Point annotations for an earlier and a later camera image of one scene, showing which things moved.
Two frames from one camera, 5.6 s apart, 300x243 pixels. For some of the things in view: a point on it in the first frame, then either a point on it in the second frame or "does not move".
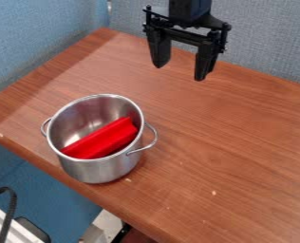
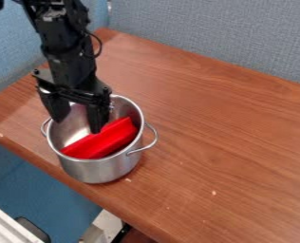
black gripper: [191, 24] -> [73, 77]
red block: [104, 142] does not move
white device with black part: [22, 231] does not move
